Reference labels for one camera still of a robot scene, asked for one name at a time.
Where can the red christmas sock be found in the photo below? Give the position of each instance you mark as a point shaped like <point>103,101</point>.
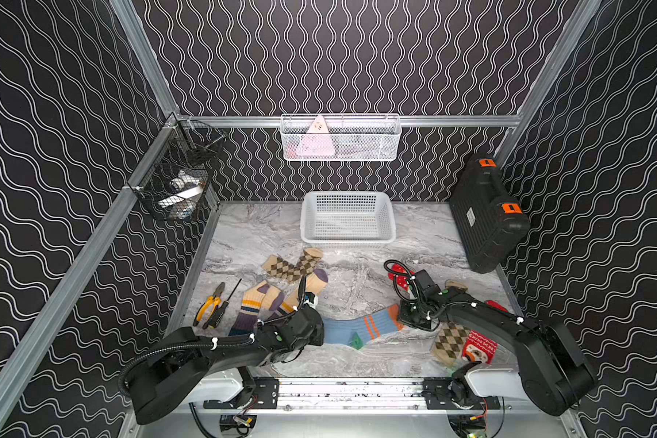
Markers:
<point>478,347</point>
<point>399,275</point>

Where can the black screwdriver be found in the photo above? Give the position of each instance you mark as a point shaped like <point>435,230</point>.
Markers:
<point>219,307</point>

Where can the cream purple striped sock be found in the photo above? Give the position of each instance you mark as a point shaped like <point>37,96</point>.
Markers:
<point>315,284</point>

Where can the beige argyle sock right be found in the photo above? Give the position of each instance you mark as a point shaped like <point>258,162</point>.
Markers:
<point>449,343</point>

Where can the white plastic basket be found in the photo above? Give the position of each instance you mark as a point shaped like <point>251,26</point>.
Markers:
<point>347,220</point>

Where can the white wire wall basket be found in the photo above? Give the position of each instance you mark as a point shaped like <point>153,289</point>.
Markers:
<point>357,137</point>

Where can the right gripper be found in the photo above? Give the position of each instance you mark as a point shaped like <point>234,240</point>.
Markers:
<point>405,319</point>

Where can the black wire wall basket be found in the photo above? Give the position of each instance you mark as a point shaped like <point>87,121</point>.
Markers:
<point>192,146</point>

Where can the white items in black basket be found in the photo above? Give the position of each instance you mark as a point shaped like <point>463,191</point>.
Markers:
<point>187,190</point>

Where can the beige argyle sock left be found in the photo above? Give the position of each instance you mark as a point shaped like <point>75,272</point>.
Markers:
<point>281,269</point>

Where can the black tool case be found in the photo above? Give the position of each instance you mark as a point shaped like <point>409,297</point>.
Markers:
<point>489,221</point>

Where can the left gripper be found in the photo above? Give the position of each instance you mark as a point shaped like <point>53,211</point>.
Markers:
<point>311,321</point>

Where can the beige argyle sock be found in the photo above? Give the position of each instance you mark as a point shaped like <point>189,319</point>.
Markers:
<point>281,269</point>
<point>449,343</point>

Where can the pink triangular item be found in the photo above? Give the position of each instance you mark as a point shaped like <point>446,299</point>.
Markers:
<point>317,141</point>

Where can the yellow handled pliers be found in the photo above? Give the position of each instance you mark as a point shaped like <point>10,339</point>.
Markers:
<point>203,313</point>

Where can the blue orange striped sock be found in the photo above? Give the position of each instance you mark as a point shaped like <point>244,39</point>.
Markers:
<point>356,333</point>

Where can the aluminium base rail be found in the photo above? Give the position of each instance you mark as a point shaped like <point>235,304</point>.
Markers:
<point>373,396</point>

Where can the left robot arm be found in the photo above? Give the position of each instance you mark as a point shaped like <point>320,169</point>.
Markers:
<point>159,380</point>

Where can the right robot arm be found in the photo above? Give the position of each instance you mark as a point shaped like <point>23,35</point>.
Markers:
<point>554,373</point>

